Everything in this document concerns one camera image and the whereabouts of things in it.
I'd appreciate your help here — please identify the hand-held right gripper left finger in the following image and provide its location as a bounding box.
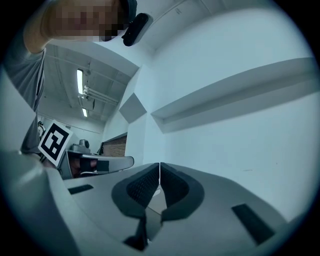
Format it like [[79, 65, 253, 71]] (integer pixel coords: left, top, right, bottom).
[[62, 162, 161, 256]]

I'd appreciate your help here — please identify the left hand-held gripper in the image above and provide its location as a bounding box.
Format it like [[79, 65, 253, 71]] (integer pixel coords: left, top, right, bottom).
[[37, 119, 135, 180]]

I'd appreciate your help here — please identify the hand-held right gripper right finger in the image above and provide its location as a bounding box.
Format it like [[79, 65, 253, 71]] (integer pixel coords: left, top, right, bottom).
[[149, 161, 289, 256]]

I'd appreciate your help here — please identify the person's left hand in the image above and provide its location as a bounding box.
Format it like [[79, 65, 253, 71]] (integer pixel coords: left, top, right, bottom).
[[70, 158, 97, 177]]

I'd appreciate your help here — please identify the person's grey t-shirt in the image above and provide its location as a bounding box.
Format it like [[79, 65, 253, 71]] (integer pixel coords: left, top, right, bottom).
[[2, 29, 48, 156]]

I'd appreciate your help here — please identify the person's head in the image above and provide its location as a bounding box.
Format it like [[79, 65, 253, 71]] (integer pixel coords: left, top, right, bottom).
[[24, 0, 138, 53]]

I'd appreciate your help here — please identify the black head-worn camera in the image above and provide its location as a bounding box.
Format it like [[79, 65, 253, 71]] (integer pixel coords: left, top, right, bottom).
[[121, 12, 154, 48]]

